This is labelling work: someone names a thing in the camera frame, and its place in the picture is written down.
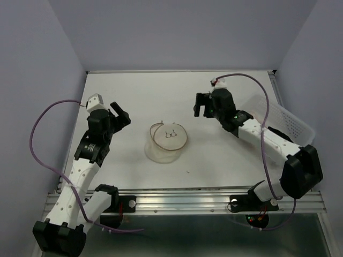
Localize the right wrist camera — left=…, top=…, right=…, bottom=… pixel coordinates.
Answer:
left=210, top=78, right=227, bottom=90

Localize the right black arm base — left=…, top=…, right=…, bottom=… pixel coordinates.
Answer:
left=227, top=182, right=279, bottom=230

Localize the aluminium mounting rail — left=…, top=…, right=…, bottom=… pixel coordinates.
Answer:
left=44, top=187, right=326, bottom=215

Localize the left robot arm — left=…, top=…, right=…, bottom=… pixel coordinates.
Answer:
left=33, top=95, right=131, bottom=256

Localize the white mesh laundry bag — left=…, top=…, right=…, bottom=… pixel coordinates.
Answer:
left=144, top=121, right=188, bottom=164

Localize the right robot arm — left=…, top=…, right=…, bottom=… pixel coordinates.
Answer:
left=193, top=88, right=323, bottom=209

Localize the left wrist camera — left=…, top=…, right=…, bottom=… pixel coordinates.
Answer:
left=81, top=93, right=106, bottom=114

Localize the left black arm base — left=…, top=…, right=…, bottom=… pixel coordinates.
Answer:
left=99, top=195, right=137, bottom=229

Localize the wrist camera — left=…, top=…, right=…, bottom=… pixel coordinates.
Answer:
left=210, top=78, right=227, bottom=90
left=81, top=93, right=106, bottom=114

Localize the white perforated plastic basket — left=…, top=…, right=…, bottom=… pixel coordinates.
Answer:
left=239, top=94, right=316, bottom=147

